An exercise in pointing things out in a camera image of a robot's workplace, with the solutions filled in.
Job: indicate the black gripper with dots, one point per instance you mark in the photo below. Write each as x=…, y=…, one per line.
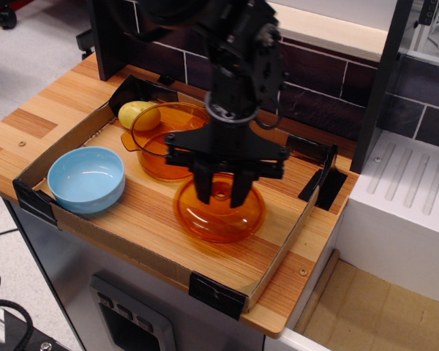
x=216, y=148

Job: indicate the orange glass pot lid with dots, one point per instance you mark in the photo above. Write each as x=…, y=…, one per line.
x=217, y=221

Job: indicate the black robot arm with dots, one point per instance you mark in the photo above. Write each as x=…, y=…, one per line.
x=242, y=43

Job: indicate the orange glass pot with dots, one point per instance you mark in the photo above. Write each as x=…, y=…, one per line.
x=150, y=145

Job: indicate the cardboard fence with black tape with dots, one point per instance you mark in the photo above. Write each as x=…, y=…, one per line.
x=262, y=278

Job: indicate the yellow potato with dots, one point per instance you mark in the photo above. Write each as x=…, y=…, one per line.
x=140, y=111

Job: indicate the light blue bowl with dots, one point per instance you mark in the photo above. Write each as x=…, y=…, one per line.
x=87, y=180

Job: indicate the grey oven control panel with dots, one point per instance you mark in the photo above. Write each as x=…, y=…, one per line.
x=131, y=324

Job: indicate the white toy sink drainboard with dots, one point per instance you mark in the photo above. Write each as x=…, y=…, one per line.
x=390, y=225

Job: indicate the light wooden shelf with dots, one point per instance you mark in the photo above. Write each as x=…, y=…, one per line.
x=332, y=34

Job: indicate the dark vertical post right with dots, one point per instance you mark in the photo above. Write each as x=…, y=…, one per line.
x=369, y=132

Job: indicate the dark vertical post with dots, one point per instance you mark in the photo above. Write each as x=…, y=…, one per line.
x=369, y=132
x=110, y=22

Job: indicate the dark vertical post left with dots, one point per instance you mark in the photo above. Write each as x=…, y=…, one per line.
x=110, y=22

